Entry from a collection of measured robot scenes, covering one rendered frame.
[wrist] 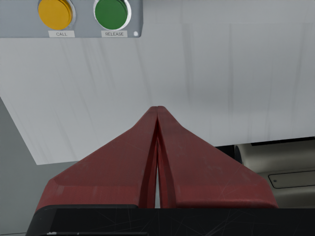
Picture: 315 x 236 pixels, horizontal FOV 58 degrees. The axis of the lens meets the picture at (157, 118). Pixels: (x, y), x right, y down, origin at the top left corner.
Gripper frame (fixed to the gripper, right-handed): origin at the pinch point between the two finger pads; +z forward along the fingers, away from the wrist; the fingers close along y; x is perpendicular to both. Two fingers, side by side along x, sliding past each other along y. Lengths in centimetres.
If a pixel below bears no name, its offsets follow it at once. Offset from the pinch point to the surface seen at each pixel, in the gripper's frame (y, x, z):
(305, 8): -23.4, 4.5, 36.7
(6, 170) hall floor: 99, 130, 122
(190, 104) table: -6.4, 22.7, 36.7
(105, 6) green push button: 6.3, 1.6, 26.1
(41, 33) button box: 15.4, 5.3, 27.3
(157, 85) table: 0.0, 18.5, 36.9
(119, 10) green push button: 4.7, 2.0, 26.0
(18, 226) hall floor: 108, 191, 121
